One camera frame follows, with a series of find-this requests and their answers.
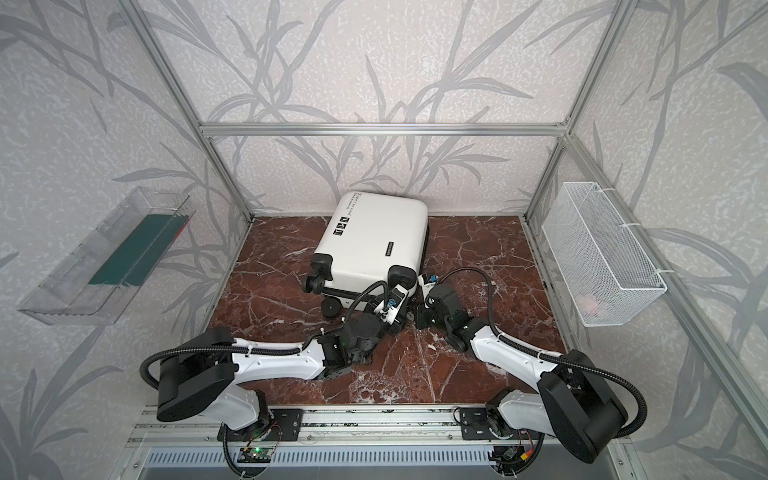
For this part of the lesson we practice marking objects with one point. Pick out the white hard-shell suitcase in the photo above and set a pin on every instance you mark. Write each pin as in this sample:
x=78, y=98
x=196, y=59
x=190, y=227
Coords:
x=370, y=237

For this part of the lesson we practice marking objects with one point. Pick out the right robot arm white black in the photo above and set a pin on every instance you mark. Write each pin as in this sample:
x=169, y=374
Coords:
x=583, y=406

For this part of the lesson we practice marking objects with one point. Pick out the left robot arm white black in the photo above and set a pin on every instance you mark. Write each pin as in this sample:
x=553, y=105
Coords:
x=204, y=376

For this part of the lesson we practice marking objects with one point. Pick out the green circuit board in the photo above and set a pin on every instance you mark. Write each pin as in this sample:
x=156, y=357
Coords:
x=255, y=455

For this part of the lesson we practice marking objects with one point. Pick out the pink item in basket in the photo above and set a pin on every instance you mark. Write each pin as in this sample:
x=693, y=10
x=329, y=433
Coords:
x=590, y=306

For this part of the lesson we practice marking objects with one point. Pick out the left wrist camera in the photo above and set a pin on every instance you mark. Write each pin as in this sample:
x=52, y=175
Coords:
x=394, y=308

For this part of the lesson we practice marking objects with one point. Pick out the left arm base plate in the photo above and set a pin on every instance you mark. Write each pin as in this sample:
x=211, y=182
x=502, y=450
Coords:
x=273, y=425

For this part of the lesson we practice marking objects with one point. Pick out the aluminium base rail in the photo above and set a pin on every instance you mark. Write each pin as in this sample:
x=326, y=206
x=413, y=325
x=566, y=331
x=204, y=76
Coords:
x=323, y=425

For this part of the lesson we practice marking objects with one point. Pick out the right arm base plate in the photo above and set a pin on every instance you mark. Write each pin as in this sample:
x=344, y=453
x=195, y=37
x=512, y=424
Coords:
x=475, y=426

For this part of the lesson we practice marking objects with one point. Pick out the white wire mesh basket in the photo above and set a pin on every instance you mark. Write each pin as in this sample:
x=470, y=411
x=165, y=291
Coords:
x=597, y=253

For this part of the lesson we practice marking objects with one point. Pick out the clear plastic wall tray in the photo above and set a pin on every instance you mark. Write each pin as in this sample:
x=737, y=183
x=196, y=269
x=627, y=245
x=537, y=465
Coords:
x=96, y=282

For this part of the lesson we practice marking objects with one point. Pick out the aluminium cage frame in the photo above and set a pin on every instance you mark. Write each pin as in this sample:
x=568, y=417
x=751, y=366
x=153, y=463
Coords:
x=740, y=388

